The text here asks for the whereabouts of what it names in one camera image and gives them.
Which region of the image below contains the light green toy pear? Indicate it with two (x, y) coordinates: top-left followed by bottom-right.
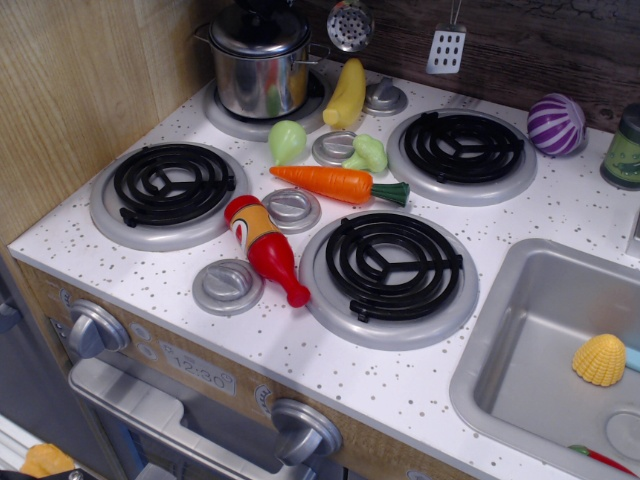
(267, 120), (307, 166)

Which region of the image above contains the upper grey stovetop knob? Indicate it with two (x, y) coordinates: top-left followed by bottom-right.
(311, 131), (356, 167)

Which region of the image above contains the yellow toy squash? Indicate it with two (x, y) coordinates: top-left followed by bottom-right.
(322, 58), (366, 129)

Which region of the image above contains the green toy broccoli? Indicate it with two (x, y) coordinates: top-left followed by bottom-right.
(342, 134), (388, 173)

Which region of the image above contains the light blue object in sink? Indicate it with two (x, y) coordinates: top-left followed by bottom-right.
(620, 336), (640, 372)

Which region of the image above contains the red toy ketchup bottle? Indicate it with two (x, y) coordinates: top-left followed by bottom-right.
(224, 195), (311, 308)

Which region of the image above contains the green toy can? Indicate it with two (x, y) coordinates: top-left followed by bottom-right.
(600, 103), (640, 190)

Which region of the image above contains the front grey stovetop knob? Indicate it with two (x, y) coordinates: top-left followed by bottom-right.
(192, 259), (264, 316)

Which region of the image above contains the grey stovetop knob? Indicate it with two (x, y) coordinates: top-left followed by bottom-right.
(311, 131), (356, 167)
(363, 77), (408, 116)
(192, 259), (264, 316)
(262, 188), (321, 234)

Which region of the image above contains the middle grey stovetop knob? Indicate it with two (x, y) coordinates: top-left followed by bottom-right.
(262, 188), (321, 234)

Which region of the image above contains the front right black burner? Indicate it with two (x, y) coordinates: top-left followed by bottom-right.
(299, 211), (479, 351)

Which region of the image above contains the right silver oven knob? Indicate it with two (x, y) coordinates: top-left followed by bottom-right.
(271, 398), (343, 466)

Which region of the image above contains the back right black burner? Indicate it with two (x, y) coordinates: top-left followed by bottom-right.
(386, 109), (537, 207)

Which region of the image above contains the silver slotted spatula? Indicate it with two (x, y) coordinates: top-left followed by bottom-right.
(426, 1), (467, 75)

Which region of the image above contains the left silver oven knob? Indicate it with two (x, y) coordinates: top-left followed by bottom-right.
(69, 299), (130, 359)

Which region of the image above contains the yellow toy corn piece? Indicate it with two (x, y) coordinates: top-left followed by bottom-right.
(572, 334), (626, 387)

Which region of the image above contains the orange toy carrot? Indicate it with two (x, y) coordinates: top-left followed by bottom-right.
(269, 166), (410, 206)

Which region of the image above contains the orange object bottom left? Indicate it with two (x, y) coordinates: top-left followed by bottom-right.
(19, 443), (75, 478)

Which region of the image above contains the silver oven door handle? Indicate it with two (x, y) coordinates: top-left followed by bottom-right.
(69, 359), (317, 480)

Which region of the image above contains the silver oven knob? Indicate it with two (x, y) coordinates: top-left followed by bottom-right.
(69, 299), (130, 359)
(271, 398), (343, 466)

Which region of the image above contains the front left black burner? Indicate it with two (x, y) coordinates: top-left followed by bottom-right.
(90, 143), (249, 252)

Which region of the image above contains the grey metal sink basin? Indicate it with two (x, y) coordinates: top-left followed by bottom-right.
(450, 239), (639, 479)

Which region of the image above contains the back grey stovetop knob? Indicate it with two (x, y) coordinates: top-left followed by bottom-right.
(363, 77), (408, 116)

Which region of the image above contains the stainless steel pot lid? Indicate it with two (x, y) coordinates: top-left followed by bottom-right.
(208, 4), (310, 58)

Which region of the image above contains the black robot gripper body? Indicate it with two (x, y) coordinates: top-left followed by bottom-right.
(235, 0), (294, 11)

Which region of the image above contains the purple striped toy cabbage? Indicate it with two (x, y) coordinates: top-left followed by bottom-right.
(527, 93), (587, 156)

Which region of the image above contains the red toy chili pepper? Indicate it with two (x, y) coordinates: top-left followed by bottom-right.
(569, 444), (638, 478)

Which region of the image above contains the black burner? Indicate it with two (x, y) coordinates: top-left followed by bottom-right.
(386, 109), (537, 207)
(90, 143), (249, 252)
(299, 211), (479, 351)

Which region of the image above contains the silver perforated skimmer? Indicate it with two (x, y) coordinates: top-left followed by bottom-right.
(326, 1), (375, 53)

